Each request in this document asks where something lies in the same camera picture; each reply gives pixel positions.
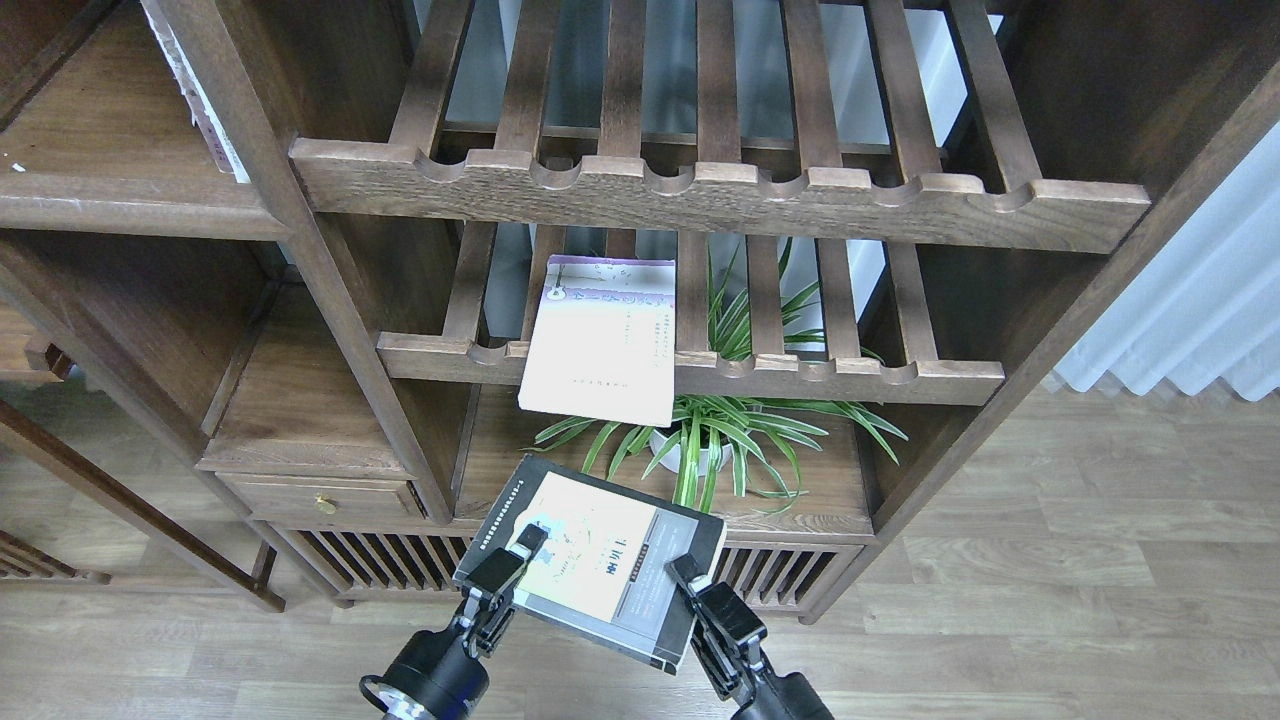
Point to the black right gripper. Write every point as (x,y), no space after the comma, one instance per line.
(728,640)

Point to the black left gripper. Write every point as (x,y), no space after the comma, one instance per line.
(438,675)

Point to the green black cover book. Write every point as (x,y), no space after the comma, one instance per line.
(603,569)

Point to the pale purple white book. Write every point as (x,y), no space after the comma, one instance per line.
(603,344)

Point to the white plant pot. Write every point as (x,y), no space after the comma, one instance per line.
(671,455)

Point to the green spider plant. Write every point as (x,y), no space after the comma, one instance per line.
(761,430)

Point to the dark wooden bookshelf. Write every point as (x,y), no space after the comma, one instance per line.
(964,187)

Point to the white book spine upright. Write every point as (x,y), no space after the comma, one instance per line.
(203,116)

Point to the white curtain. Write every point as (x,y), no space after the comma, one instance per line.
(1206,309)

